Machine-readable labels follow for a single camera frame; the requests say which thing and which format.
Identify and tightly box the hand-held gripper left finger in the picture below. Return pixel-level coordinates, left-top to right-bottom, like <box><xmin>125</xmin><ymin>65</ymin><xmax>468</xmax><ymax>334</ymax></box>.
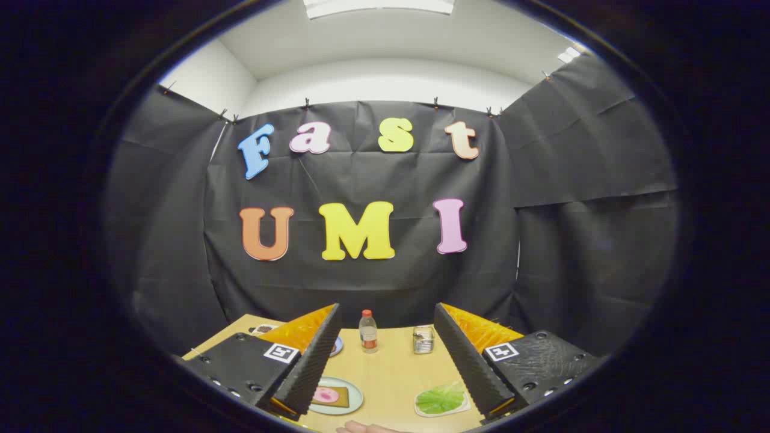
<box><xmin>180</xmin><ymin>302</ymin><xmax>342</xmax><ymax>422</ymax></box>

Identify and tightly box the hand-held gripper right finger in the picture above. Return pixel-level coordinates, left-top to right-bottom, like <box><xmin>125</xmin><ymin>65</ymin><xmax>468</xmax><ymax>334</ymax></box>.
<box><xmin>433</xmin><ymin>302</ymin><xmax>605</xmax><ymax>425</ymax></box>

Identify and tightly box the green lettuce leaf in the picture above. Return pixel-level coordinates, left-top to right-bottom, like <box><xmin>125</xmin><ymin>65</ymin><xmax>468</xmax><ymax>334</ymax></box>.
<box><xmin>416</xmin><ymin>382</ymin><xmax>467</xmax><ymax>414</ymax></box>

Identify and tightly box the small white square dish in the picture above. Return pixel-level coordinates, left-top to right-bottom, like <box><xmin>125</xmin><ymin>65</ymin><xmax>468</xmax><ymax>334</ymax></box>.
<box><xmin>414</xmin><ymin>380</ymin><xmax>472</xmax><ymax>418</ymax></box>

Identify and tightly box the bread slice on plate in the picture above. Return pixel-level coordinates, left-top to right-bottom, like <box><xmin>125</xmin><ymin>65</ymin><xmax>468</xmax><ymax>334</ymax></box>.
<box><xmin>313</xmin><ymin>385</ymin><xmax>351</xmax><ymax>408</ymax></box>

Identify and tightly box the pale green plate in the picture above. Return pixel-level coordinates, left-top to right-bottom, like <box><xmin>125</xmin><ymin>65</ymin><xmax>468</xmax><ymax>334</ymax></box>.
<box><xmin>309</xmin><ymin>376</ymin><xmax>364</xmax><ymax>416</ymax></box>

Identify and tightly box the clear bottle with red cap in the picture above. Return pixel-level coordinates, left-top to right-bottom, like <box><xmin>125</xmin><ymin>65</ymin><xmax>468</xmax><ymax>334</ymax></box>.
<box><xmin>359</xmin><ymin>310</ymin><xmax>378</xmax><ymax>354</ymax></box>

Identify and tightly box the black backdrop cloth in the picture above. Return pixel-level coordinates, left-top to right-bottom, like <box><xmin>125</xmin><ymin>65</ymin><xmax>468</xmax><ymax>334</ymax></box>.
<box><xmin>105</xmin><ymin>54</ymin><xmax>680</xmax><ymax>361</ymax></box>

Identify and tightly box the large ceiling light panel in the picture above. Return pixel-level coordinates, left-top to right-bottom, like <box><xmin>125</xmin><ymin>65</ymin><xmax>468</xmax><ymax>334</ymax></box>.
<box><xmin>304</xmin><ymin>0</ymin><xmax>455</xmax><ymax>19</ymax></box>

